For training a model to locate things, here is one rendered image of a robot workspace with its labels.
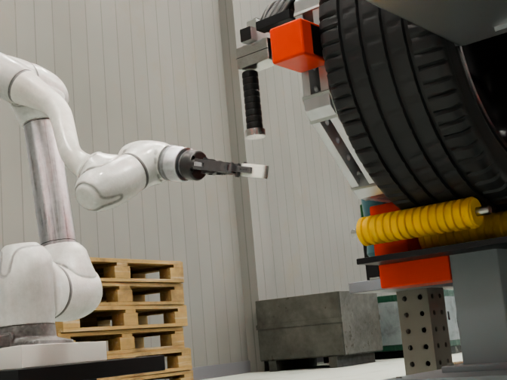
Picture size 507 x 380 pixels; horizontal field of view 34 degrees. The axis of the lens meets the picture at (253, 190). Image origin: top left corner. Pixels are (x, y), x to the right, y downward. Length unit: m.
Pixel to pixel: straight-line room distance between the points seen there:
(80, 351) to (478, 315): 1.01
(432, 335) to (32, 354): 1.09
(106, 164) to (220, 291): 6.38
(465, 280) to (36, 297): 1.08
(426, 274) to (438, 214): 0.17
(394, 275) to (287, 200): 8.04
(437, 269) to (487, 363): 0.20
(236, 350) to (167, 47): 3.09
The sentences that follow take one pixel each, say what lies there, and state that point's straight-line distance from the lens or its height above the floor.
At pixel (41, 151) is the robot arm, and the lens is 2.46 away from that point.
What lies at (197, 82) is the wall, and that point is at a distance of 8.63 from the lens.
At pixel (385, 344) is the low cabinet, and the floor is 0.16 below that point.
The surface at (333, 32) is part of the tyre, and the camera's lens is 1.52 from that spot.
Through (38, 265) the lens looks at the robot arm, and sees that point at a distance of 2.19.
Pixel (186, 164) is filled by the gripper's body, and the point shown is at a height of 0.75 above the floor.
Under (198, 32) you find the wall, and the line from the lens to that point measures 8.90.
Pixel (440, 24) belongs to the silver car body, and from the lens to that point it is 1.25.
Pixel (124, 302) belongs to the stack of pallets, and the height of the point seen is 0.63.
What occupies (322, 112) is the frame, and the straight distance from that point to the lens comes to 1.59.
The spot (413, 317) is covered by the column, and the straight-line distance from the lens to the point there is 2.45.
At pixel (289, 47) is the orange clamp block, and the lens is 1.54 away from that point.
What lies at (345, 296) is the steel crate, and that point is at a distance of 8.00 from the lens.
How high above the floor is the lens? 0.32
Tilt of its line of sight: 10 degrees up
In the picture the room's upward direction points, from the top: 5 degrees counter-clockwise
